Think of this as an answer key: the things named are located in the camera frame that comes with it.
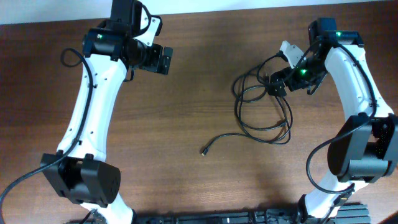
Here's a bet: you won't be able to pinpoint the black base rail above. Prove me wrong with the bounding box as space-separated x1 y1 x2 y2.
65 203 371 224

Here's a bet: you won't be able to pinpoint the black USB cables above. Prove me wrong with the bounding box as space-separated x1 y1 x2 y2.
200 63 294 157

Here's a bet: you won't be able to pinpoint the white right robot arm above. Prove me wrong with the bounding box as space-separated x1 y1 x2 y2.
266 17 397 223

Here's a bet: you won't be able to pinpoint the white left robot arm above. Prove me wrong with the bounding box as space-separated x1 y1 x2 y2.
40 1 173 223

